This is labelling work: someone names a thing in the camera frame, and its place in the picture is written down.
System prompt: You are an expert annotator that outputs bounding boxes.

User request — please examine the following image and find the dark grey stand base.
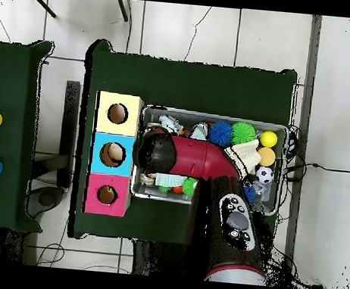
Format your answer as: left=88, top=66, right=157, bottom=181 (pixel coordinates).
left=27, top=184, right=65, bottom=220

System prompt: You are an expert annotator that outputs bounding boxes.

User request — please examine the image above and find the black upright panel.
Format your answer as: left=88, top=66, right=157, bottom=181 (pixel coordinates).
left=56, top=79, right=82, bottom=188

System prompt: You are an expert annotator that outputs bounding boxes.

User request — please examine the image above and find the dark blue spiky ball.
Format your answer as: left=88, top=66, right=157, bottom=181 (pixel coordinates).
left=242, top=185, right=258, bottom=205

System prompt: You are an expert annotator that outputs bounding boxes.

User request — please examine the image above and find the green spiky toy with eyes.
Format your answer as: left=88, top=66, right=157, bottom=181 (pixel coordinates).
left=181, top=176, right=198, bottom=198

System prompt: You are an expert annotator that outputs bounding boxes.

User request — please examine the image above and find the blue spiky rubber ball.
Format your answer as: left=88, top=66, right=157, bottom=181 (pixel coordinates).
left=206, top=120, right=234, bottom=148

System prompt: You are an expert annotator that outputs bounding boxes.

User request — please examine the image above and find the orange foam ball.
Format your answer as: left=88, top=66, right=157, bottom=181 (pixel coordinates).
left=255, top=146, right=278, bottom=169

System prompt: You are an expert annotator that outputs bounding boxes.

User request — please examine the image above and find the wooden box with three holes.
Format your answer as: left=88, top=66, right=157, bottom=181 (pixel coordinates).
left=83, top=89, right=146, bottom=219

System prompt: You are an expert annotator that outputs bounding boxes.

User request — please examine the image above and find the wire mesh bin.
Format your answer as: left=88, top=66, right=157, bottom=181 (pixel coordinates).
left=128, top=103, right=289, bottom=217

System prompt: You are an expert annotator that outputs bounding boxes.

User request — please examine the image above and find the dark green table cloth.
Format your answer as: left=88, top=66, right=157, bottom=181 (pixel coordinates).
left=67, top=37, right=300, bottom=257
left=0, top=36, right=58, bottom=235

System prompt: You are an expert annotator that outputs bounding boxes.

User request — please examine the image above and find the green spiky rubber ball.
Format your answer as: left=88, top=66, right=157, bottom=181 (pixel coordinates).
left=229, top=120, right=258, bottom=148

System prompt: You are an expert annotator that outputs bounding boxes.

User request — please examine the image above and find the light blue waffle cloth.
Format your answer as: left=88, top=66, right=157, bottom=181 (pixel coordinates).
left=152, top=114, right=210, bottom=191

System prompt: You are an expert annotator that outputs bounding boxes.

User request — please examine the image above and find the small soccer ball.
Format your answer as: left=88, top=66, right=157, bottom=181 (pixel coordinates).
left=255, top=165, right=275, bottom=185

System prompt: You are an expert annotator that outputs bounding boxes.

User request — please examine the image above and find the crushed printed drink can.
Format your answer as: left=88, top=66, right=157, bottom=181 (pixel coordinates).
left=139, top=172, right=156, bottom=186

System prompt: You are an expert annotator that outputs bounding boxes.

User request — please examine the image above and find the yellow smooth ball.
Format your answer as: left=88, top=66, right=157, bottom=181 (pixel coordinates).
left=258, top=129, right=280, bottom=149

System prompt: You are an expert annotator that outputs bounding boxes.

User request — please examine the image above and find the cream waffle cloth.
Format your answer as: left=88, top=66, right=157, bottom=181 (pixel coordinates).
left=222, top=136, right=264, bottom=180

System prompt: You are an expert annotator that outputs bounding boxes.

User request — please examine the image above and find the black floor cable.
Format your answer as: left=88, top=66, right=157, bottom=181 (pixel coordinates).
left=284, top=159, right=350, bottom=185

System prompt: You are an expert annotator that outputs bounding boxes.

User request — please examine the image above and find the black stand leg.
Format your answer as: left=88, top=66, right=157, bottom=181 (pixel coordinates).
left=26, top=0, right=58, bottom=19
left=114, top=0, right=131, bottom=23

